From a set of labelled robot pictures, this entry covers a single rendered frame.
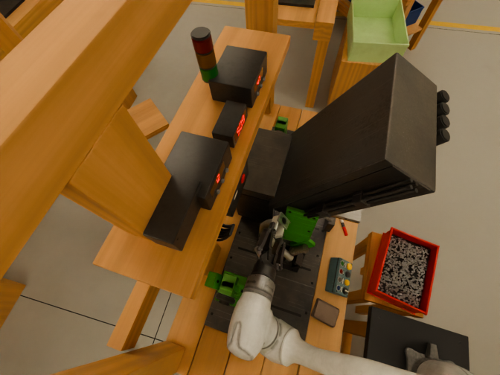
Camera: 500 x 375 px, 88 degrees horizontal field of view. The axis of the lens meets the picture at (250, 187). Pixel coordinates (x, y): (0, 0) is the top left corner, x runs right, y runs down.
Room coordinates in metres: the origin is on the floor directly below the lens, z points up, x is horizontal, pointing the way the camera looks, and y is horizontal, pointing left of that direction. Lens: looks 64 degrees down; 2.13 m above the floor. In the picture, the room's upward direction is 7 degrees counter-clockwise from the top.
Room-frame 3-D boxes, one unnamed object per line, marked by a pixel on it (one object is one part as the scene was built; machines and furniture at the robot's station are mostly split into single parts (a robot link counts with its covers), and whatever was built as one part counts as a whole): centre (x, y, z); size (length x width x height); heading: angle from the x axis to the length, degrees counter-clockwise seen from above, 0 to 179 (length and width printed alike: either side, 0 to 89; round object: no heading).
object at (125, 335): (0.55, 0.19, 1.23); 1.30 x 0.05 x 0.09; 156
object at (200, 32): (0.63, 0.08, 1.71); 0.05 x 0.05 x 0.04
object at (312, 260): (0.40, -0.15, 0.89); 1.10 x 0.42 x 0.02; 156
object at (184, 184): (0.22, 0.17, 1.59); 0.15 x 0.07 x 0.07; 156
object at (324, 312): (-0.03, -0.25, 0.91); 0.10 x 0.08 x 0.03; 56
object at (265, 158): (0.55, -0.07, 1.07); 0.30 x 0.18 x 0.34; 156
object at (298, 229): (0.31, -0.18, 1.17); 0.13 x 0.12 x 0.20; 156
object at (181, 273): (0.50, 0.09, 1.52); 0.90 x 0.25 x 0.04; 156
